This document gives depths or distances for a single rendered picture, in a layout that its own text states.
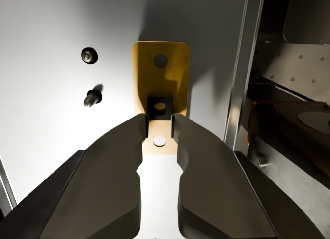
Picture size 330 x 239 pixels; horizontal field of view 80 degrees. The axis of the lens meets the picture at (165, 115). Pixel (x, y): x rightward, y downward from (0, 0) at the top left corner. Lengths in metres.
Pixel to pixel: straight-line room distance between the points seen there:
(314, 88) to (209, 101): 0.45
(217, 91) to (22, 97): 0.15
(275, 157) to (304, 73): 0.39
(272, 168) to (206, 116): 0.07
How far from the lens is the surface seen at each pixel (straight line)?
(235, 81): 0.16
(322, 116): 0.25
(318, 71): 0.58
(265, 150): 0.19
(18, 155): 0.21
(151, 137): 0.15
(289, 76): 0.54
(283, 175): 0.18
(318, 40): 0.21
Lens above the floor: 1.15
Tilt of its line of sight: 67 degrees down
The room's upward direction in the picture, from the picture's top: 177 degrees clockwise
